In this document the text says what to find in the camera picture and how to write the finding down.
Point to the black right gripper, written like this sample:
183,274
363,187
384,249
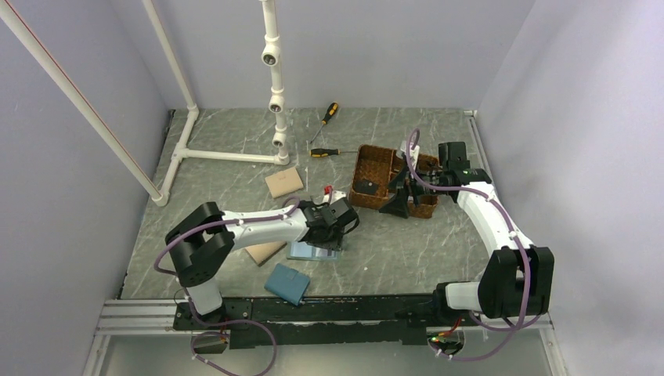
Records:
398,206

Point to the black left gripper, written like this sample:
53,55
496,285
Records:
333,244

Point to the grey credit card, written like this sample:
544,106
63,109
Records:
368,187

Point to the green card holder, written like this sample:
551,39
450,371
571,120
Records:
306,252

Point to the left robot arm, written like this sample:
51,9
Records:
201,242

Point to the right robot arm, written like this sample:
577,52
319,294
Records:
517,279

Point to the beige card holder far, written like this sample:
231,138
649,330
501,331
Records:
284,182

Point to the beige card holder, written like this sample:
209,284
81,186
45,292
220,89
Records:
260,253
284,182

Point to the blue card holder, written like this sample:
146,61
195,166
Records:
287,284

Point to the beige card holder near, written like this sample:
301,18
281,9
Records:
260,253

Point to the brown woven divided basket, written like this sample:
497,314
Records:
380,164

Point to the black yellow screwdriver near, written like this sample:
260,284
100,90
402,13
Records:
328,152

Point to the black yellow screwdriver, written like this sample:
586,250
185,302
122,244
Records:
330,112
328,152

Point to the black yellow screwdriver far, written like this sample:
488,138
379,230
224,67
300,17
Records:
330,112

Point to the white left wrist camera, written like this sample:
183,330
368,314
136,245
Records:
331,195

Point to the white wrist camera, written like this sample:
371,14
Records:
331,195
408,152

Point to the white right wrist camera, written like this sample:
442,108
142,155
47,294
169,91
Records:
408,152

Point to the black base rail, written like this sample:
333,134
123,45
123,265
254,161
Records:
251,322

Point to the aluminium front rail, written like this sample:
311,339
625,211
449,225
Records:
136,317

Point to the white PVC pipe frame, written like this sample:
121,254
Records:
100,98

